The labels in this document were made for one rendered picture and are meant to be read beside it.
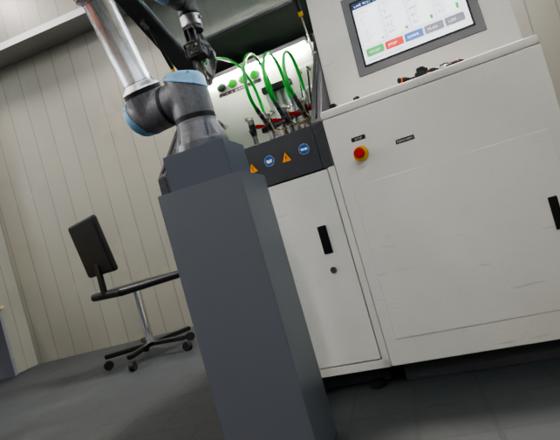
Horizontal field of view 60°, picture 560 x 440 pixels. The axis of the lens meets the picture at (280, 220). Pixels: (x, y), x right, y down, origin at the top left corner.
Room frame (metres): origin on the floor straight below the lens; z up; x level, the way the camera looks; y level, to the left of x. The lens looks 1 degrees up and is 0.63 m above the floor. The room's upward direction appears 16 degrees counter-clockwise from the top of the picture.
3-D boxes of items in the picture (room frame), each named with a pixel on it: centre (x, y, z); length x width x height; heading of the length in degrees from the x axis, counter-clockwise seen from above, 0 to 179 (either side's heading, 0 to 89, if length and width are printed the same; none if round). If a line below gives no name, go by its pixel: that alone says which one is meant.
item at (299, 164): (1.82, 0.09, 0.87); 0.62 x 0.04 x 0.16; 70
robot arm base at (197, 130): (1.37, 0.15, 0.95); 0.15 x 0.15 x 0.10
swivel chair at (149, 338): (3.49, 1.13, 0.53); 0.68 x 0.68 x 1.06
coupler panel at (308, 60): (2.20, -0.31, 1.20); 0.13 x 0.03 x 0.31; 70
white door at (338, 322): (1.80, 0.10, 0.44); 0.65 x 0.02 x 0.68; 70
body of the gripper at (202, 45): (1.74, 0.12, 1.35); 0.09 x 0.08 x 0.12; 160
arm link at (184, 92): (1.38, 0.16, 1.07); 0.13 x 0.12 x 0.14; 63
